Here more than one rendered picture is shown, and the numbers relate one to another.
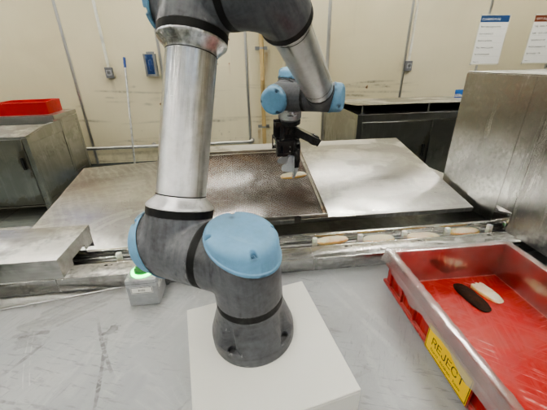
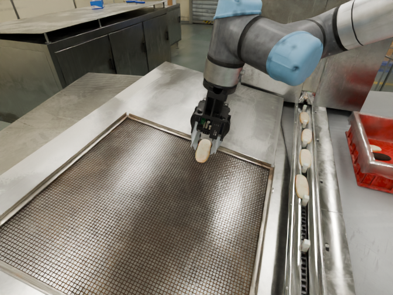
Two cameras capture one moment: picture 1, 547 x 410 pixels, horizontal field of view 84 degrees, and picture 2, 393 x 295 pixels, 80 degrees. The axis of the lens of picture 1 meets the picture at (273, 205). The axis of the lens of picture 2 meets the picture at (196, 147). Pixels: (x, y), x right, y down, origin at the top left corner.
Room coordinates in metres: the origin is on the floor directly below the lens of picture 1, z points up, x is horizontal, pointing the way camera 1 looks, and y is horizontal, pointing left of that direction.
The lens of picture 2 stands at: (0.86, 0.39, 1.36)
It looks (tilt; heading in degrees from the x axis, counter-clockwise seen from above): 37 degrees down; 296
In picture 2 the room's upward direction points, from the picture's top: straight up
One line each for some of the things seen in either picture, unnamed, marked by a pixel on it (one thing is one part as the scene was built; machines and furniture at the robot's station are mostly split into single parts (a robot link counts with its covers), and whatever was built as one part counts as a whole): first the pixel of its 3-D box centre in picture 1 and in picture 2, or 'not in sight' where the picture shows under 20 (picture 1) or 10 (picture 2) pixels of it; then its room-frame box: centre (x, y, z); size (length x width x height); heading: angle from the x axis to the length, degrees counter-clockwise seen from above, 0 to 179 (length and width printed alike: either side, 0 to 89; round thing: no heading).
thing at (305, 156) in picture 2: (378, 237); (305, 157); (0.79, -0.32, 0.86); 0.10 x 0.04 x 0.01; 96
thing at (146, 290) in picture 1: (147, 288); not in sight; (0.60, 0.32, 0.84); 0.08 x 0.08 x 0.11; 6
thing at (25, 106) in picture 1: (29, 106); not in sight; (3.55, 2.69, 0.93); 0.51 x 0.36 x 0.13; 100
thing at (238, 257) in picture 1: (241, 259); not in sight; (0.41, 0.05, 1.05); 0.13 x 0.12 x 0.14; 67
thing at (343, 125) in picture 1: (425, 147); (95, 60); (3.08, -1.58, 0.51); 1.93 x 1.05 x 1.02; 96
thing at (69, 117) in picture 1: (45, 150); not in sight; (3.55, 2.69, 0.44); 0.70 x 0.55 x 0.87; 96
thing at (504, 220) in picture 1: (501, 216); (306, 97); (0.83, -0.71, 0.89); 0.06 x 0.01 x 0.06; 6
